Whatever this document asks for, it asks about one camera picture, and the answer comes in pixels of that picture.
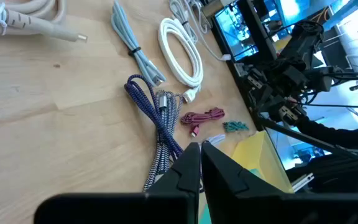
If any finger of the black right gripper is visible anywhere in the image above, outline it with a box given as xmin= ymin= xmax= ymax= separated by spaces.
xmin=275 ymin=104 xmax=305 ymax=127
xmin=246 ymin=67 xmax=265 ymax=93

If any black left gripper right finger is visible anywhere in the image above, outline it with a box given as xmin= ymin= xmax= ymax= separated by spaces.
xmin=201 ymin=141 xmax=358 ymax=224

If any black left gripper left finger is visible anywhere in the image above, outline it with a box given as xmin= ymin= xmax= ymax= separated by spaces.
xmin=34 ymin=142 xmax=201 ymax=224

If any grey braided USB cable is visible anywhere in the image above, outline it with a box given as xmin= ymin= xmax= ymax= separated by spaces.
xmin=143 ymin=89 xmax=186 ymax=192

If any magenta braided USB cable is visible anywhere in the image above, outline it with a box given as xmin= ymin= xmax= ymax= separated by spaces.
xmin=180 ymin=107 xmax=226 ymax=138

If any small white USB cable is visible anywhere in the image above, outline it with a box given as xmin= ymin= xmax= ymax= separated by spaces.
xmin=197 ymin=133 xmax=226 ymax=149

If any thick beige cable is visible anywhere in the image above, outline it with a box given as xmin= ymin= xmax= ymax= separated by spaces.
xmin=0 ymin=0 xmax=89 ymax=44

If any silver aluminium extrusion piece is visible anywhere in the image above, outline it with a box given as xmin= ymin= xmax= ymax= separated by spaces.
xmin=290 ymin=172 xmax=316 ymax=193

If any yellow plastic bin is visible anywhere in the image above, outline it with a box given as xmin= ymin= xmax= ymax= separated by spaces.
xmin=230 ymin=129 xmax=295 ymax=194

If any computer monitor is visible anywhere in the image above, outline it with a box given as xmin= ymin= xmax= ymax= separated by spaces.
xmin=213 ymin=0 xmax=260 ymax=62

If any teal USB cable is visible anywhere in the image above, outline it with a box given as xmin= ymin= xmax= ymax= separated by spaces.
xmin=222 ymin=120 xmax=250 ymax=133

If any white charger cable with adapter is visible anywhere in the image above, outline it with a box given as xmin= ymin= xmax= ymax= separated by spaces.
xmin=168 ymin=0 xmax=232 ymax=62

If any pale grey-blue USB cable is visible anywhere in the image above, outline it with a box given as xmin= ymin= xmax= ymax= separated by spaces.
xmin=110 ymin=0 xmax=167 ymax=87

